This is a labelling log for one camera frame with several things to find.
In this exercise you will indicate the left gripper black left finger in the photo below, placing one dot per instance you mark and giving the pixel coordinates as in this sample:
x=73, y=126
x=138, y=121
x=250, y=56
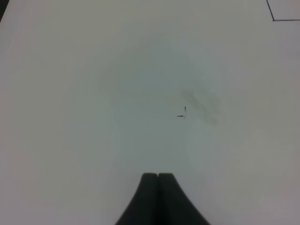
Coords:
x=142, y=208

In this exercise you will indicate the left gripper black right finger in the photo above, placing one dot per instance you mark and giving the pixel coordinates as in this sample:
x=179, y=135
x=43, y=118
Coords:
x=174, y=207

